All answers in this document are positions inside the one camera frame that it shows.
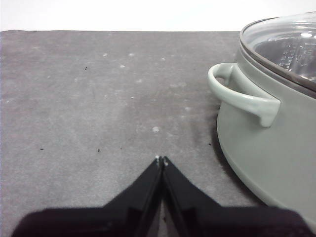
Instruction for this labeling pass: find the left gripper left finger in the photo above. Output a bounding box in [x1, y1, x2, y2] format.
[11, 156, 163, 237]

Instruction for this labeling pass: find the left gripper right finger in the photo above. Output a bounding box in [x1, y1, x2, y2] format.
[162, 155, 316, 237]

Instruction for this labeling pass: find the glass lid with round knob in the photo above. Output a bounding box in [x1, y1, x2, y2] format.
[238, 11, 316, 92]

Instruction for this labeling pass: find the pale green electric steamer pot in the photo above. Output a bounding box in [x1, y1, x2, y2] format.
[207, 37, 316, 219]

